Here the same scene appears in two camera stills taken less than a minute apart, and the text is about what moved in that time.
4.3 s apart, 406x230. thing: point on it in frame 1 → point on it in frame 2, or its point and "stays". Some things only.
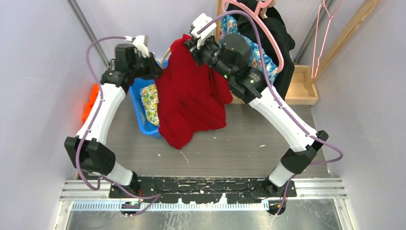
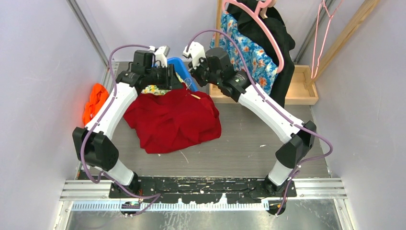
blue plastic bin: x=135 y=88 → x=180 y=69
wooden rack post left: x=219 y=13 stays
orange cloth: x=94 y=94 stays
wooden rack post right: x=366 y=7 stays
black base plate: x=208 y=190 stays
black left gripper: x=154 y=71 → x=171 y=81
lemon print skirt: x=150 y=97 → x=154 y=89
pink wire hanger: x=331 y=17 stays
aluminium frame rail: x=83 y=21 stays
